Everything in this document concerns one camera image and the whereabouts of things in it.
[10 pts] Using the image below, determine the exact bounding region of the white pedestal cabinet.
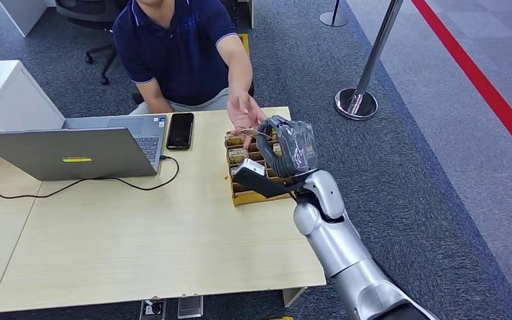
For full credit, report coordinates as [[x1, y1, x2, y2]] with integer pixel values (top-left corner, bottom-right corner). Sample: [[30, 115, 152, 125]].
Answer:
[[0, 59, 66, 133]]

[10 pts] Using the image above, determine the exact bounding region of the black stool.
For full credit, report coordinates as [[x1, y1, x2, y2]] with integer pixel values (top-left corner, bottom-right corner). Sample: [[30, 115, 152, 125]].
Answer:
[[131, 81, 255, 106]]

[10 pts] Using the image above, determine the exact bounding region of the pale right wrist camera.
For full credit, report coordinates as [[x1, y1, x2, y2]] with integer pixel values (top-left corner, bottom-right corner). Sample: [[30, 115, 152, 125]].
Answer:
[[233, 158, 305, 199]]

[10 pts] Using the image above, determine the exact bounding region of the black laptop cable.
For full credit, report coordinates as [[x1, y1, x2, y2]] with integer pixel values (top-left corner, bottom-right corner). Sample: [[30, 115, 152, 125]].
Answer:
[[0, 154, 181, 200]]

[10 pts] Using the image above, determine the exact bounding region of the chrome stanchion post with base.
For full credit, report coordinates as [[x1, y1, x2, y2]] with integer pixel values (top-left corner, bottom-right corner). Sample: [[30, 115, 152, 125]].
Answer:
[[319, 0, 349, 28], [334, 0, 405, 121]]

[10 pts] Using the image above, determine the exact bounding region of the wooden card holder box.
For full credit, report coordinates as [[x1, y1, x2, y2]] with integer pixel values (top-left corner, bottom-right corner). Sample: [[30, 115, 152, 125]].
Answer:
[[224, 128, 300, 208]]

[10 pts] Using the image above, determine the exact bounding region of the black office chair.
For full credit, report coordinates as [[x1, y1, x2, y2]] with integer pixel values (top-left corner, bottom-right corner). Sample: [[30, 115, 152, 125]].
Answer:
[[55, 0, 129, 87]]

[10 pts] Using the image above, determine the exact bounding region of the silver floor socket box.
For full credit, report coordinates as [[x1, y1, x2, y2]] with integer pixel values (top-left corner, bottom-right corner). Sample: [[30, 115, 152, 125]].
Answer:
[[139, 298, 167, 320]]

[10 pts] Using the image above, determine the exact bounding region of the person's left hand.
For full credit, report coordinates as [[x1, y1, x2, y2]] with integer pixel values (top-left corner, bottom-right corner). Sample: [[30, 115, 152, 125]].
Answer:
[[227, 91, 268, 149]]

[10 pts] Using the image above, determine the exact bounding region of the white furniture panel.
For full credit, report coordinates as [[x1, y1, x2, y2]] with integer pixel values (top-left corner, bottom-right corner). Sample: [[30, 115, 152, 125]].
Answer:
[[0, 0, 57, 38]]

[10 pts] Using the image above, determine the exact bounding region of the person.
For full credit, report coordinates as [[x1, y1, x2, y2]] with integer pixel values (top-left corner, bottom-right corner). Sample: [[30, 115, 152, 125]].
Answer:
[[112, 0, 268, 149]]

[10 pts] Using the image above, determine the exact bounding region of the black smartphone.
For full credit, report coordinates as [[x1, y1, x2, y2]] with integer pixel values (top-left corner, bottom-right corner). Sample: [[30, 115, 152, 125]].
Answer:
[[165, 112, 195, 151]]

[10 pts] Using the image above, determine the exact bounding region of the thin card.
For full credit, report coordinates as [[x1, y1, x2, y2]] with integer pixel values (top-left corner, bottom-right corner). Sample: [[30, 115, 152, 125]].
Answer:
[[239, 128, 275, 141]]

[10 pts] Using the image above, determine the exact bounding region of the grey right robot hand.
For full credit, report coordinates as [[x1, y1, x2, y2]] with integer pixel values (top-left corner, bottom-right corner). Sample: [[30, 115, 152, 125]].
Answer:
[[255, 115, 319, 180]]

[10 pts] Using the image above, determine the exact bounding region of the pale desk leg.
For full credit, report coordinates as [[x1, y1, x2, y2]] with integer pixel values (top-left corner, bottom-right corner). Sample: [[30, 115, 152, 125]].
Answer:
[[281, 287, 308, 309]]

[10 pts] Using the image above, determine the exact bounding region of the grey laptop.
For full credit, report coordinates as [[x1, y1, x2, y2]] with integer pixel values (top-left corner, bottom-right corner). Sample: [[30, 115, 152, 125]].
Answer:
[[0, 113, 169, 182]]

